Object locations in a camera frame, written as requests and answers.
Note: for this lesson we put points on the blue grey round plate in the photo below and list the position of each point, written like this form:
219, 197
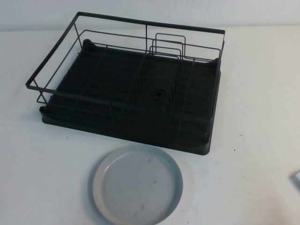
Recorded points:
138, 185

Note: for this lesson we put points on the black plastic drip tray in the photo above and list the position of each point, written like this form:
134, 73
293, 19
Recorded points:
117, 133

